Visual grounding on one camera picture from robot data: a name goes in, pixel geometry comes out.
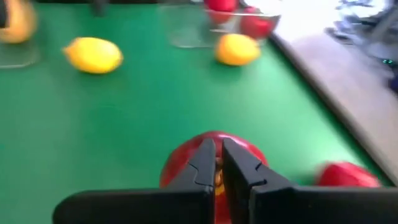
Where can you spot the red and yellow apple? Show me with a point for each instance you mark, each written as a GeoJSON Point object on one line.
{"type": "Point", "coordinates": [178, 165]}

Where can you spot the red tomato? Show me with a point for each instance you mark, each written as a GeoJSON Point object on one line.
{"type": "Point", "coordinates": [256, 26]}
{"type": "Point", "coordinates": [345, 175]}
{"type": "Point", "coordinates": [221, 7]}

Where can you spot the clear plastic basket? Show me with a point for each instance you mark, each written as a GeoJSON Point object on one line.
{"type": "Point", "coordinates": [186, 31]}
{"type": "Point", "coordinates": [18, 57]}

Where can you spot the orange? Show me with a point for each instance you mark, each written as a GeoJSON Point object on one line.
{"type": "Point", "coordinates": [17, 25]}

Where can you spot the light wooden table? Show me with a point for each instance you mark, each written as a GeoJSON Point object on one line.
{"type": "Point", "coordinates": [357, 93]}

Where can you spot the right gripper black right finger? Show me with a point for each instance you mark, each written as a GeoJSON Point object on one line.
{"type": "Point", "coordinates": [245, 180]}

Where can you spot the orange-tinted yellow lemon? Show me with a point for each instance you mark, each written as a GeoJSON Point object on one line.
{"type": "Point", "coordinates": [237, 49]}

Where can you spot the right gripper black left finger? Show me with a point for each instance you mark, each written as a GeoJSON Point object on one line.
{"type": "Point", "coordinates": [199, 177]}

